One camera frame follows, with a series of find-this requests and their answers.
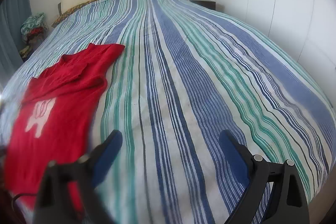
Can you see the striped bedspread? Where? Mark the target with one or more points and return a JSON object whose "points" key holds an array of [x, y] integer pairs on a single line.
{"points": [[197, 82]]}

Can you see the blue curtain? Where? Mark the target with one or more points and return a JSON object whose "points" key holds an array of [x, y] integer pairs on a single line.
{"points": [[13, 24]]}

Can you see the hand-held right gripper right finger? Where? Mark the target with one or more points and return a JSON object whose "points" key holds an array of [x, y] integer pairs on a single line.
{"points": [[233, 155]]}

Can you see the dark nightstand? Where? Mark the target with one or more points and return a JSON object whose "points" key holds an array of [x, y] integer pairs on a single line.
{"points": [[204, 3]]}

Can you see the pile of colourful clothes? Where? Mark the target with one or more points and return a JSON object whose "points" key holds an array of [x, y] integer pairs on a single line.
{"points": [[34, 27]]}

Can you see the red knit sweater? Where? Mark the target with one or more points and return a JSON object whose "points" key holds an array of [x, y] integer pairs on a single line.
{"points": [[68, 98]]}

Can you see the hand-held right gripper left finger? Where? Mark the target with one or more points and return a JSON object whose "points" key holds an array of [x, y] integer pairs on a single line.
{"points": [[107, 153]]}

